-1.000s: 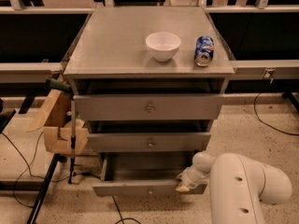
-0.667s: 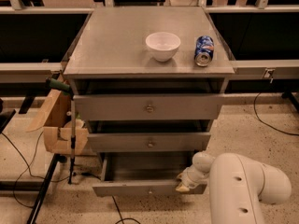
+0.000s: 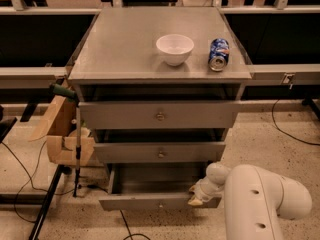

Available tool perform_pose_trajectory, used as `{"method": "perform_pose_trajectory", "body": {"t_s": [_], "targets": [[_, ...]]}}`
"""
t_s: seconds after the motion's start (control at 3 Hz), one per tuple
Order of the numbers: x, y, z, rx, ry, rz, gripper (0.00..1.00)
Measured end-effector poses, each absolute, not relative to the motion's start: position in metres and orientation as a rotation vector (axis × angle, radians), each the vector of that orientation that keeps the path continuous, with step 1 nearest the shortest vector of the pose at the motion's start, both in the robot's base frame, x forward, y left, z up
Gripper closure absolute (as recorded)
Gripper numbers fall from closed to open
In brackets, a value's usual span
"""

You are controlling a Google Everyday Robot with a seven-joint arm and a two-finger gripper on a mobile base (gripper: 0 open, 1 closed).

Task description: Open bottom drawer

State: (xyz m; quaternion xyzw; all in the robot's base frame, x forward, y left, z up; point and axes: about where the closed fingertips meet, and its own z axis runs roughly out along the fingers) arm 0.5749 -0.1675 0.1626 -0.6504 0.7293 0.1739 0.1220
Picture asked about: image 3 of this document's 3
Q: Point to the white bowl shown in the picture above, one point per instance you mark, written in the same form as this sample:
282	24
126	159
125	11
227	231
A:
175	49

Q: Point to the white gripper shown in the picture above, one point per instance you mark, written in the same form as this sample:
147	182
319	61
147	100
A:
204	190

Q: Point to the grey middle drawer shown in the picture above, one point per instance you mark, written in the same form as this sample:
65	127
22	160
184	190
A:
159	152

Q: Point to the blue soda can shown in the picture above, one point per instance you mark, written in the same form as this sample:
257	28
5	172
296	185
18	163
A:
218	54

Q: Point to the grey bottom drawer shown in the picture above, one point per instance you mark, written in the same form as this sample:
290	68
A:
140	186

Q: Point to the green handled grabber stick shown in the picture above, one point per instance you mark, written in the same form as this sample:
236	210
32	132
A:
71	95

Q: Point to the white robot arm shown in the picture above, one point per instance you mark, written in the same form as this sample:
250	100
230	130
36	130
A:
254	200

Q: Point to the black table leg frame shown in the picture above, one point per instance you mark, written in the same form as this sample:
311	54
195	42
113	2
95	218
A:
42	201

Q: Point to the cardboard box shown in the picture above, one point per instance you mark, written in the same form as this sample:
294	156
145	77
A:
58	127

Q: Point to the grey drawer cabinet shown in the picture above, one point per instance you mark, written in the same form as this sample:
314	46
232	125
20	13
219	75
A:
120	62

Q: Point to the grey drawer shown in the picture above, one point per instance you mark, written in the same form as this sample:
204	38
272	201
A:
140	186
159	114
159	152

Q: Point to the grey top drawer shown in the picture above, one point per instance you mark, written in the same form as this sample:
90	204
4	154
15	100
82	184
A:
159	114

